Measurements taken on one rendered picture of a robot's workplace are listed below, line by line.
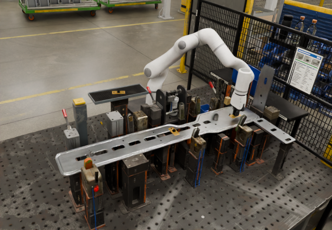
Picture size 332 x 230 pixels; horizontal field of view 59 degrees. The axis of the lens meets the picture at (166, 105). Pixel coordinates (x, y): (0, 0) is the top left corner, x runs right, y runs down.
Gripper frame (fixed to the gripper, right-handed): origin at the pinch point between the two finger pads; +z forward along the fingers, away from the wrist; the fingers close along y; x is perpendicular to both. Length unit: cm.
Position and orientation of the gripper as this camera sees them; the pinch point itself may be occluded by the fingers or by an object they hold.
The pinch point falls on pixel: (235, 112)
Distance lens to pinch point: 205.7
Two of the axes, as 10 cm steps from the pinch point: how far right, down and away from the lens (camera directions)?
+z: -0.7, 8.6, 5.0
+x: 8.6, -2.0, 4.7
